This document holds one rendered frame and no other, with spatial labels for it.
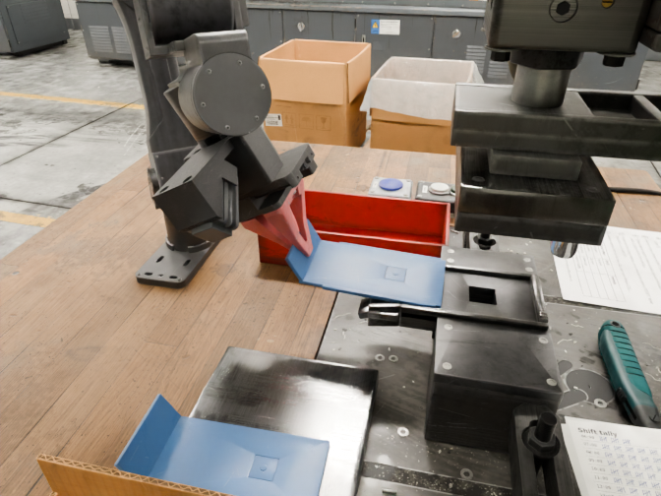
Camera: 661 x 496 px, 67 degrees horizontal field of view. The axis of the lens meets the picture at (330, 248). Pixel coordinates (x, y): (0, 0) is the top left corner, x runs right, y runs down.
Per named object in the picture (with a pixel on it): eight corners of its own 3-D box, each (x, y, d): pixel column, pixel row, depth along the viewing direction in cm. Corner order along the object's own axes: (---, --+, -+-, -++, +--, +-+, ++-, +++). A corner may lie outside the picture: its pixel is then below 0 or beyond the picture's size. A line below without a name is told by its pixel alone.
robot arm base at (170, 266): (234, 170, 77) (192, 166, 78) (172, 236, 60) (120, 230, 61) (239, 216, 81) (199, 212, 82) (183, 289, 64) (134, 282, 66)
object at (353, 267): (305, 239, 56) (305, 217, 54) (445, 263, 53) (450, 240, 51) (285, 280, 50) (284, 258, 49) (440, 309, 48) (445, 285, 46)
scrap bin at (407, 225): (284, 220, 80) (282, 186, 76) (445, 238, 75) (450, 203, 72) (259, 262, 70) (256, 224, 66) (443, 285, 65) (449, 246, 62)
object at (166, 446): (163, 415, 45) (156, 393, 44) (330, 443, 43) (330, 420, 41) (121, 487, 40) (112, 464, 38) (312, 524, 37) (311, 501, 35)
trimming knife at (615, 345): (615, 334, 57) (586, 328, 58) (624, 318, 56) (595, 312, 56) (671, 473, 43) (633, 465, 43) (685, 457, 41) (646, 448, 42)
